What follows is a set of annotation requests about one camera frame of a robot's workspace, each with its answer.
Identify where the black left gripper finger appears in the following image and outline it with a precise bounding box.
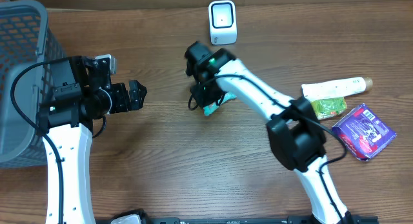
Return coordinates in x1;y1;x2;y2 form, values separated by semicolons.
130;94;145;110
128;80;147;97

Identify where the mint green wipes pack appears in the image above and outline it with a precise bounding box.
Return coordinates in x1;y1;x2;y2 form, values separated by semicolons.
203;92;237;116

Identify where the white tube gold cap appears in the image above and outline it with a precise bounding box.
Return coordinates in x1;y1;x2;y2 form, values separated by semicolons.
301;77;373;101

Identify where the green yellow snack packet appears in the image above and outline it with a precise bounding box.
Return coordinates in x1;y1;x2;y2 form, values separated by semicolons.
311;97;347;120

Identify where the purple Carefree pad pack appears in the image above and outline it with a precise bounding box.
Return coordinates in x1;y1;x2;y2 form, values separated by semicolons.
332;103;397;161

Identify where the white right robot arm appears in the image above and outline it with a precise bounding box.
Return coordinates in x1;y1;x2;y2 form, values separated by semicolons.
185;43;352;223

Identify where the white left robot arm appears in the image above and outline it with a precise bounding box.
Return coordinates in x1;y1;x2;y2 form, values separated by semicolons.
38;54;147;223

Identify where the white barcode scanner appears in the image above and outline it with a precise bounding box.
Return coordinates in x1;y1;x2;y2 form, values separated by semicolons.
208;0;237;45

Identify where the dark grey plastic basket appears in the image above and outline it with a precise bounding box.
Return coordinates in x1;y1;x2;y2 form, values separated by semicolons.
0;0;67;169

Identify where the white base mount left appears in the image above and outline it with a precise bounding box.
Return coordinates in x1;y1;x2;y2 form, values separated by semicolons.
110;209;153;224

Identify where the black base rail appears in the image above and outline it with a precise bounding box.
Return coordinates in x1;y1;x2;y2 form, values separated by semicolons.
151;216;378;224

